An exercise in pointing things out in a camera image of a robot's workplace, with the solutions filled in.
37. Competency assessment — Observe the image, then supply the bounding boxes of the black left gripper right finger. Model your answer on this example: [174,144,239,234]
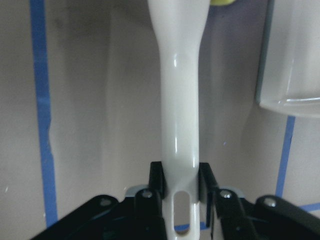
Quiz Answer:
[198,162,247,225]

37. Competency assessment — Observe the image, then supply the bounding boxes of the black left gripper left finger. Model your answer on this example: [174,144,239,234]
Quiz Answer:
[134,161,166,217]

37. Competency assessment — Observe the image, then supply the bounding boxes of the cream dustpan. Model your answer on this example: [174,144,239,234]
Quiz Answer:
[255,0,320,118]

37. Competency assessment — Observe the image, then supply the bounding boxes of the cream hand brush black bristles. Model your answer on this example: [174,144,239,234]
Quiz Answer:
[148,0,210,240]

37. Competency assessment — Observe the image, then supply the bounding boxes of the yellow trash piece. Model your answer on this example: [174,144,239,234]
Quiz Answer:
[210,0,236,7]

